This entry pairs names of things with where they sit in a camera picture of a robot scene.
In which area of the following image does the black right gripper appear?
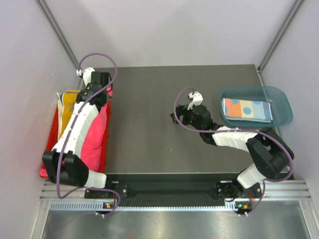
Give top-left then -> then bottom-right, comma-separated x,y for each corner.
171,105 -> 203,133

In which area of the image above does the blue polka dot towel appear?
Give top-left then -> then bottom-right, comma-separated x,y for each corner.
221,98 -> 273,123

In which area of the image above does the pink towel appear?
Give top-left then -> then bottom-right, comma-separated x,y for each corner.
46,90 -> 111,172

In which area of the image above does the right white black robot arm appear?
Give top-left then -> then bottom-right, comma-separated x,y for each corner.
170,105 -> 294,198

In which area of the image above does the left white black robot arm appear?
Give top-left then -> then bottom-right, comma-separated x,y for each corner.
42,68 -> 113,198

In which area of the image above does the yellow hello towel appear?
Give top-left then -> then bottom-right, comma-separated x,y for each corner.
57,90 -> 80,139

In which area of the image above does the translucent blue plastic container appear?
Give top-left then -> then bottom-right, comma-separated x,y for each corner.
219,86 -> 293,128

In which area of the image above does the red plastic bin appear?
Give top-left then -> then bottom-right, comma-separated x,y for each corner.
39,101 -> 111,179

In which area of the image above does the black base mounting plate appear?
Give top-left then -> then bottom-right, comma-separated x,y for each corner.
84,180 -> 262,201

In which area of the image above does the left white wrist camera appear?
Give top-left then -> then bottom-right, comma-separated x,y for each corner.
76,67 -> 95,86

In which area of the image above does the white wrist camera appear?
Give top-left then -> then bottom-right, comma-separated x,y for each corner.
187,91 -> 203,110
76,67 -> 95,86

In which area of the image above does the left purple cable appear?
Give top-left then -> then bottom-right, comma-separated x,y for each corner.
56,53 -> 121,218

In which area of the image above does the purple cable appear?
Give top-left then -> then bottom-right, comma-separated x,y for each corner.
173,86 -> 296,218
56,53 -> 121,218

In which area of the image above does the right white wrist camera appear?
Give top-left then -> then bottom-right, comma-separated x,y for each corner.
187,91 -> 203,110

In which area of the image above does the left aluminium frame post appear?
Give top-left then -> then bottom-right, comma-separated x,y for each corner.
36,0 -> 83,76

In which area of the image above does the aluminium frame post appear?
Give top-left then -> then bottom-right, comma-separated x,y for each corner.
257,0 -> 305,74
36,0 -> 83,76

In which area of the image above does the grey slotted cable duct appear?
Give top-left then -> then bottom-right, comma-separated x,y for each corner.
49,201 -> 252,211

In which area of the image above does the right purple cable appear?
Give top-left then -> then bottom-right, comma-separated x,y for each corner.
173,86 -> 296,218

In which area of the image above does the aluminium extrusion rail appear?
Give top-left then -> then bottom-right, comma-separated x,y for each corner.
39,180 -> 311,201

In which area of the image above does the right aluminium frame post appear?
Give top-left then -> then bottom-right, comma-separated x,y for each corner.
257,0 -> 305,74

